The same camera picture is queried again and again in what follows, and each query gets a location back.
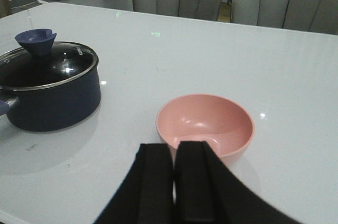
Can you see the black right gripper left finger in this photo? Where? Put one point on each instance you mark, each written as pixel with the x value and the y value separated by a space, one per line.
pixel 146 193

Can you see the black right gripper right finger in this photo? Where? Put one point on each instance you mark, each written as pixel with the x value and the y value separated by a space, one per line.
pixel 208 192

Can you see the pink bowl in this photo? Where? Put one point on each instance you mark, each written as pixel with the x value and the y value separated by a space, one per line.
pixel 222 123

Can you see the glass lid blue knob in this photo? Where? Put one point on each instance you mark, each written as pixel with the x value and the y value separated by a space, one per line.
pixel 41 62

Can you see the dark blue saucepan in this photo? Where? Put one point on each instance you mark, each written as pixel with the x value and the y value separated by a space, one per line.
pixel 53 108

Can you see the right grey chair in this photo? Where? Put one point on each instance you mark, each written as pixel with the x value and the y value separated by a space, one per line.
pixel 303 15

